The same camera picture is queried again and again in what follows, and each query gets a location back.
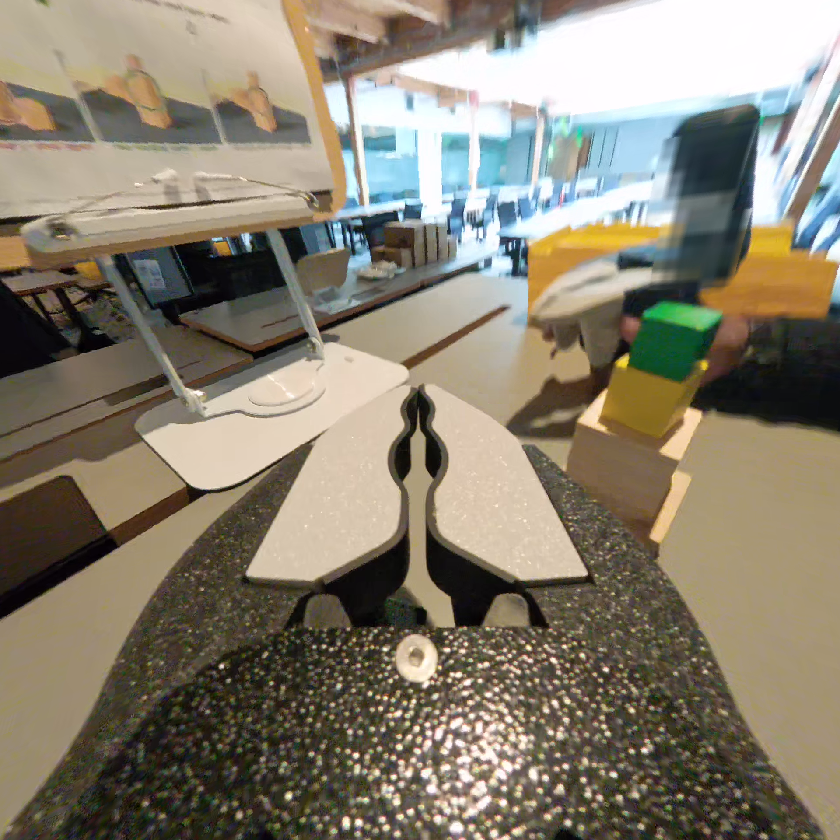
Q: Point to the person's right forearm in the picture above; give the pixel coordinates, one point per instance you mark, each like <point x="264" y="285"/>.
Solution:
<point x="787" y="374"/>

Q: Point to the printed instruction sheet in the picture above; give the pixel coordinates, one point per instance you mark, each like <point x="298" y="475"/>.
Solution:
<point x="164" y="164"/>

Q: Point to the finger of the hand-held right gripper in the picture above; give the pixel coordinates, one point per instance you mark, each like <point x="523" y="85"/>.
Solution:
<point x="600" y="341"/>
<point x="590" y="289"/>

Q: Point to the yellow wooden cube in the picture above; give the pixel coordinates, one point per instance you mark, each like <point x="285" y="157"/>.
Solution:
<point x="646" y="400"/>

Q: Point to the small wooden board stand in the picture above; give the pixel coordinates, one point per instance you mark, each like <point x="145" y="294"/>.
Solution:
<point x="325" y="269"/>

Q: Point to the stack of cardboard boxes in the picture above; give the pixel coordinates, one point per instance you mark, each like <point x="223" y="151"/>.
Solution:
<point x="410" y="239"/>

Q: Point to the white document stand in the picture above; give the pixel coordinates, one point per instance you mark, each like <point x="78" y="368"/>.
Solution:
<point x="216" y="446"/>

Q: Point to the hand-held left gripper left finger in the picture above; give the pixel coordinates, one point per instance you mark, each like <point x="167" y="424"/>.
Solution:
<point x="341" y="505"/>

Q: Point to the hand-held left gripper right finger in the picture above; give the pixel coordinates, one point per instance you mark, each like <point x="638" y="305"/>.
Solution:
<point x="499" y="512"/>

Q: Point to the grey desk with wooden edge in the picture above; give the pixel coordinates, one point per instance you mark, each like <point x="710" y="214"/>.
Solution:
<point x="262" y="321"/>

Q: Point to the yellow plastic bin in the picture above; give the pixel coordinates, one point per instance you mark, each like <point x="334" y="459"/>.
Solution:
<point x="774" y="282"/>

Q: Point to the black desk pad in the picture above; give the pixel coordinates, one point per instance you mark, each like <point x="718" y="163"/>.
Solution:
<point x="46" y="531"/>

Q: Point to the crumpled white plastic bag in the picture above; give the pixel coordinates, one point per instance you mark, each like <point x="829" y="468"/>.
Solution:
<point x="380" y="270"/>

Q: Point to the medium pale wooden cube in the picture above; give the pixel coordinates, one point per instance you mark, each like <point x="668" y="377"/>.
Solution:
<point x="623" y="466"/>

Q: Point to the black screen with paper note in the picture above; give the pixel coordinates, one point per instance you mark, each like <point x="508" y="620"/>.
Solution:
<point x="141" y="289"/>

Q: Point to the person's right hand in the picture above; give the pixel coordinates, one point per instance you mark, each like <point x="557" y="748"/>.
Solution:
<point x="728" y="348"/>

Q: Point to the green wooden cube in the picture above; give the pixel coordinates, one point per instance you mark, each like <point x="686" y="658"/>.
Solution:
<point x="673" y="344"/>

